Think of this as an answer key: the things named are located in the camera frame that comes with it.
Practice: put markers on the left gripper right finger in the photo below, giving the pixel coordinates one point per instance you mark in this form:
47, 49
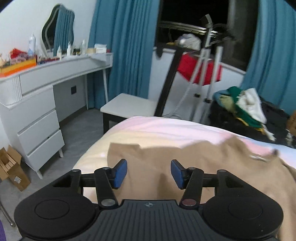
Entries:
190, 180

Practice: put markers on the white dressing table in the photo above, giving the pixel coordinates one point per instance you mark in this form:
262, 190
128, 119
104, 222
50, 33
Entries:
28, 109

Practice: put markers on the white spray bottle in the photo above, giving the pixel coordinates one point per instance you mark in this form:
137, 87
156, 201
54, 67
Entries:
32, 45

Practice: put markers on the left blue curtain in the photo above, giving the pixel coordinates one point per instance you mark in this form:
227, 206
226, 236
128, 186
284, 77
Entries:
128, 29

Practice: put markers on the blue curtain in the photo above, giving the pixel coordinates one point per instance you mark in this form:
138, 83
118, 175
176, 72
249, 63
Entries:
271, 69
128, 29

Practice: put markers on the orange tray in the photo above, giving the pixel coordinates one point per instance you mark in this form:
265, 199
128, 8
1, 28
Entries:
9, 70

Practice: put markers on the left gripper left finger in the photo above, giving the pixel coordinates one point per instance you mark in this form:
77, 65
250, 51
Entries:
106, 180

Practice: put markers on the window frame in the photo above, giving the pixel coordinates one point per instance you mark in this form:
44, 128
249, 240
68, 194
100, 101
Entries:
234, 22

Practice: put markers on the pile of clothes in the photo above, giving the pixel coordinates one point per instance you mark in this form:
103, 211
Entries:
245, 113

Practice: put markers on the wavy frame mirror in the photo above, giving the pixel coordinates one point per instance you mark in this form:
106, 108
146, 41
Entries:
58, 30

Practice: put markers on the garment steamer stand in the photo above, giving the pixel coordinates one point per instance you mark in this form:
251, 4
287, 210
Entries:
201, 68

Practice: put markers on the cardboard box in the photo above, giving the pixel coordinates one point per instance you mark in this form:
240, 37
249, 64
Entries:
11, 168

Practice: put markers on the tan khaki shirt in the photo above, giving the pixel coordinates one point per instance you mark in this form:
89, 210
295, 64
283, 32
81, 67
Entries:
149, 175

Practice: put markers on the right blue curtain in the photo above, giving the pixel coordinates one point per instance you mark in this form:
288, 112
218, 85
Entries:
271, 69

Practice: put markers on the brown paper bag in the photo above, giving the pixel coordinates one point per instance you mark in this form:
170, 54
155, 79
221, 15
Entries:
291, 124

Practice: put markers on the black silver chair back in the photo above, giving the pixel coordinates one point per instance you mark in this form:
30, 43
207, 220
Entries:
168, 82

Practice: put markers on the pastel tie-dye duvet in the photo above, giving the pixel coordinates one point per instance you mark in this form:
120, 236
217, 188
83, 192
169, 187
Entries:
162, 132

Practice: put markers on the white stool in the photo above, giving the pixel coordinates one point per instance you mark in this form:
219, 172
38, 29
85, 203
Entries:
125, 106

